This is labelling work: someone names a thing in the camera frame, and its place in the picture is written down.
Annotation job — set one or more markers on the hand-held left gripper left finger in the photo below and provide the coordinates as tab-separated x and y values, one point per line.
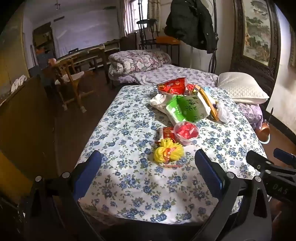
89	172

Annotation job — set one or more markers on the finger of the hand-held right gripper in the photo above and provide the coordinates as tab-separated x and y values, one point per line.
285	157
257	161

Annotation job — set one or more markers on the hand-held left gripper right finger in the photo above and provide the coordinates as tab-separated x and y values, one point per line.
208	171

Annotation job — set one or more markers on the white printed paper package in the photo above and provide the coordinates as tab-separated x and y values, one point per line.
159	100

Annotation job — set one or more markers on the copper basin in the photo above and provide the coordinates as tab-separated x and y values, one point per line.
265	130

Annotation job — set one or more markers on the clear cup with red pieces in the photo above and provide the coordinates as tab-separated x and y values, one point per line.
186	133

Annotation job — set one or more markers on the yellow yarn bundle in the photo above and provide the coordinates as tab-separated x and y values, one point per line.
167	151

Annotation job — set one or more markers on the small red packet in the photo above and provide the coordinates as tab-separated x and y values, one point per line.
167	134

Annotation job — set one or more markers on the blue floral bedsheet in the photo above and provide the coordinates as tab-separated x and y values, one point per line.
129	129

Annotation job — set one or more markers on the white plastic bag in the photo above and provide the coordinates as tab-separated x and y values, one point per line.
222	112

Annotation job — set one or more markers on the green and white package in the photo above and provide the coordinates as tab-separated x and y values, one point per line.
188	107

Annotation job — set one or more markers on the orange packet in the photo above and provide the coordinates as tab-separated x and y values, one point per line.
209	102

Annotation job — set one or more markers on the white quilted pillow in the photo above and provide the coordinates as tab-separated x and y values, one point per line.
242	88

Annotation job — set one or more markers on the brown wooden cabinet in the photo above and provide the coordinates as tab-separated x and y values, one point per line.
25	129

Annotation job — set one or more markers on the light wooden chair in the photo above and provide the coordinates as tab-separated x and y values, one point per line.
69	85

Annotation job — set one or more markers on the large red snack bag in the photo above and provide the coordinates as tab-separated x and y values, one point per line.
172	86

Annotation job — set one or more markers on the light purple floral sheet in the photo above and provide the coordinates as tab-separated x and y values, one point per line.
168	73

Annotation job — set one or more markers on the white cloth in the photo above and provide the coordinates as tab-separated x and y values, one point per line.
19	82

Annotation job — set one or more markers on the wooden table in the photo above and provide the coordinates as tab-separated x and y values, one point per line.
92	52

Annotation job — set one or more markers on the folded floral quilt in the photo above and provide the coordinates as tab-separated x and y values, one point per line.
138	61

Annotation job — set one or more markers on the framed landscape painting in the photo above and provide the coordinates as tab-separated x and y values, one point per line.
256	32

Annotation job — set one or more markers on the orange box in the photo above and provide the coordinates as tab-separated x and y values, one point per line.
167	39

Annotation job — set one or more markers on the black jacket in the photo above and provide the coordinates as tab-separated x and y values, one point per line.
192	25

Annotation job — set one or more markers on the black metal chair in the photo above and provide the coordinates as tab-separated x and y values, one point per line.
146	32

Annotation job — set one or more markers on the window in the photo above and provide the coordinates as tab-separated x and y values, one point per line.
135	14

